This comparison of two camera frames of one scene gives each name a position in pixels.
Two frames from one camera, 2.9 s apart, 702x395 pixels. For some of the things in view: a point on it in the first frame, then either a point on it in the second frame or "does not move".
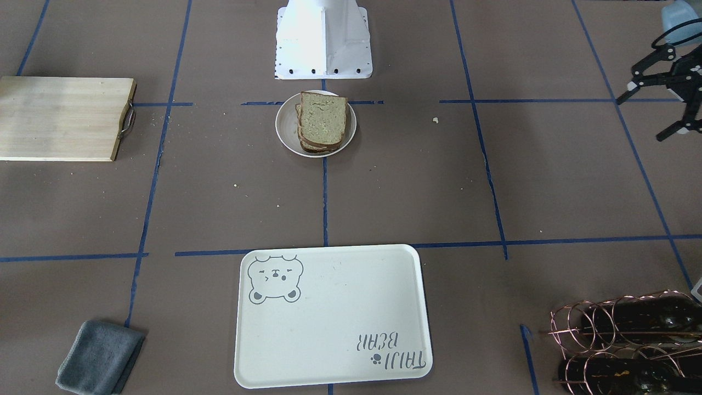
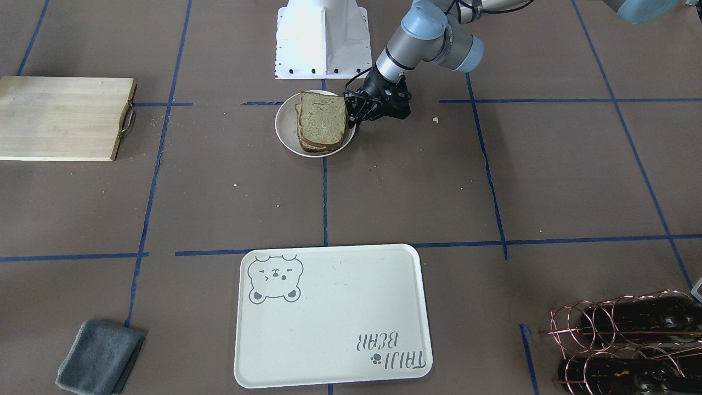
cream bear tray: [327, 315] does not move
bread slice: [322, 117] does not move
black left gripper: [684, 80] -> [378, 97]
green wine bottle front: [618, 376] does not move
